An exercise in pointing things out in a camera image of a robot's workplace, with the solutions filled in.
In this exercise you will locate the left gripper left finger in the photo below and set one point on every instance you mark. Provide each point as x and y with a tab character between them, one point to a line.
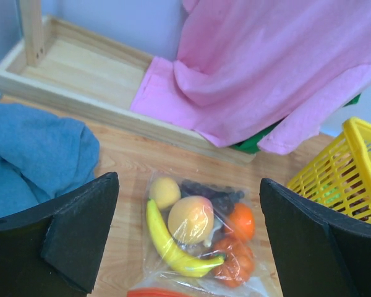
56	248

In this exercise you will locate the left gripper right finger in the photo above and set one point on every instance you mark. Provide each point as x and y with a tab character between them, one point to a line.
317	251

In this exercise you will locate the orange tangerine toy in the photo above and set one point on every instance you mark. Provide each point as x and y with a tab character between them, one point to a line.
240	223

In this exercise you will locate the orange pumpkin toy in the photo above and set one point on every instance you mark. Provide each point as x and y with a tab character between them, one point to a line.
238	265

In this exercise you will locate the white garlic toy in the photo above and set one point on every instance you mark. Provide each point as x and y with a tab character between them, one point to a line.
217	225

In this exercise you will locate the dark small grape bunch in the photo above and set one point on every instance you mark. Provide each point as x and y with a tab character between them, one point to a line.
222	200

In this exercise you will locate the clear zip top bag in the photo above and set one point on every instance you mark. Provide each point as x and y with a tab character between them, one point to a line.
160	280

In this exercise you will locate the yellow banana toy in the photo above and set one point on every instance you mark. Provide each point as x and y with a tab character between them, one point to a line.
177	259

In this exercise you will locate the pale peach toy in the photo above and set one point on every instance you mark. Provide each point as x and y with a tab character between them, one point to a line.
191	219

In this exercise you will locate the yellow plastic basket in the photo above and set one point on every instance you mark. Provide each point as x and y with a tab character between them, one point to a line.
339	177

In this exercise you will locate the blue crumpled cloth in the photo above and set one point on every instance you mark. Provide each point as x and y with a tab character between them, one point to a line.
42	156

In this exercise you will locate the green t-shirt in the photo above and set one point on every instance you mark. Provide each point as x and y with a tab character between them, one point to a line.
250	145

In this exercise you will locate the wooden tray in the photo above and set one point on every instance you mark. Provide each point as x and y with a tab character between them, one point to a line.
92	76

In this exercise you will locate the pink t-shirt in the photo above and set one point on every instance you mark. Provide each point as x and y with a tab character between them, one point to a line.
242	66

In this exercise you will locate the wooden rack post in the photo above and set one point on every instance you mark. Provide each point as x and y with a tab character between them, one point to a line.
33	32

